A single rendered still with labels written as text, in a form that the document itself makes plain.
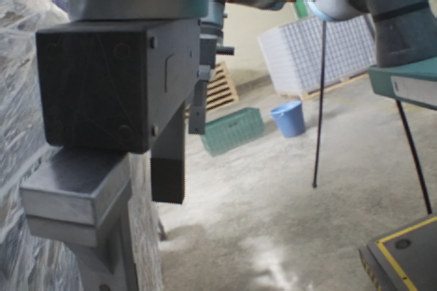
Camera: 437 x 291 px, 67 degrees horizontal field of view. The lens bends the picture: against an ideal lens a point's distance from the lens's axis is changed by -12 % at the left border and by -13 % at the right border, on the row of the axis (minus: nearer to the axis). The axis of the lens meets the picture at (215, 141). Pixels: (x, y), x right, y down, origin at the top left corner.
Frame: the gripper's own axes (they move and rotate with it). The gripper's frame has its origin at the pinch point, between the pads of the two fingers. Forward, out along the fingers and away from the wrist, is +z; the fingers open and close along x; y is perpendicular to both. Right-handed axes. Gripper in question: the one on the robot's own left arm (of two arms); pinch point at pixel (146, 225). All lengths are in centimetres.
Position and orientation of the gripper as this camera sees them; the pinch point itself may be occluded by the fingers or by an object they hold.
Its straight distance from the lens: 24.9
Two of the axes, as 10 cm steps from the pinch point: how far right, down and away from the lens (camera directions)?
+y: -9.9, -0.8, 0.9
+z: -0.4, 9.2, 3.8
